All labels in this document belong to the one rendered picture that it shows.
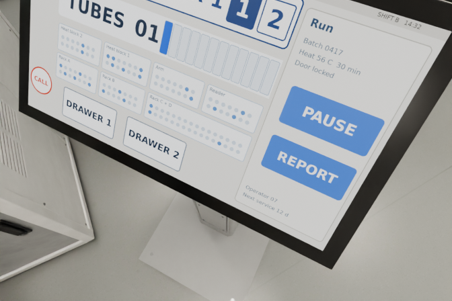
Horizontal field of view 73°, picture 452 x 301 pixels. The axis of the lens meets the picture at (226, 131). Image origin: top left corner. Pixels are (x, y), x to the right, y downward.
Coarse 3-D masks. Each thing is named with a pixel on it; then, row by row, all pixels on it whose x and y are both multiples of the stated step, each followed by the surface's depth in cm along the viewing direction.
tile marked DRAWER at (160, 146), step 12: (132, 120) 41; (132, 132) 42; (144, 132) 41; (156, 132) 40; (132, 144) 42; (144, 144) 42; (156, 144) 41; (168, 144) 40; (180, 144) 40; (156, 156) 42; (168, 156) 41; (180, 156) 40; (180, 168) 41
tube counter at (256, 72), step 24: (144, 24) 36; (168, 24) 35; (144, 48) 37; (168, 48) 36; (192, 48) 35; (216, 48) 34; (240, 48) 33; (216, 72) 35; (240, 72) 34; (264, 72) 33; (264, 96) 34
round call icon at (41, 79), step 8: (32, 64) 44; (32, 72) 45; (40, 72) 44; (48, 72) 44; (32, 80) 45; (40, 80) 45; (48, 80) 44; (32, 88) 46; (40, 88) 45; (48, 88) 45; (48, 96) 45
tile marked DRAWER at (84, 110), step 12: (72, 96) 44; (84, 96) 43; (72, 108) 44; (84, 108) 44; (96, 108) 43; (108, 108) 42; (84, 120) 44; (96, 120) 43; (108, 120) 43; (108, 132) 43
